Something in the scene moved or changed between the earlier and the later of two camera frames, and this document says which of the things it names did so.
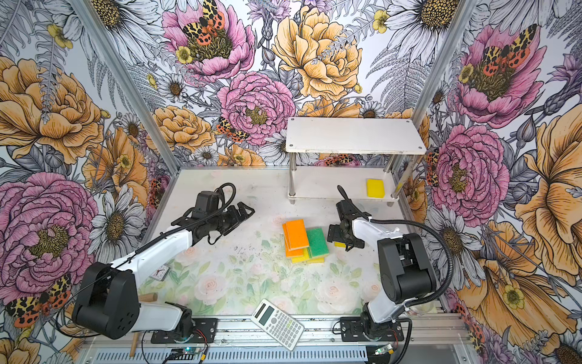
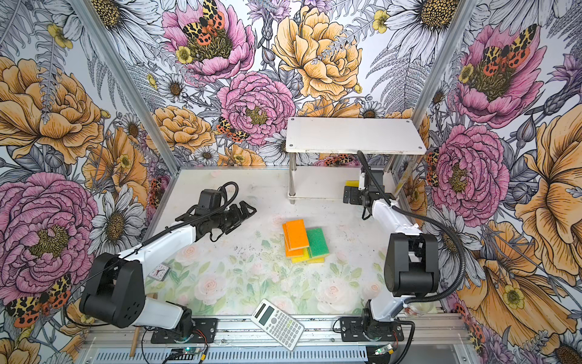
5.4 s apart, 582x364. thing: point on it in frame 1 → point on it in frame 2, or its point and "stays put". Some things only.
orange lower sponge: [289, 252] stays put
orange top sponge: [295, 234] stays put
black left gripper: [236, 220] stays put
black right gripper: [334, 235] → [352, 197]
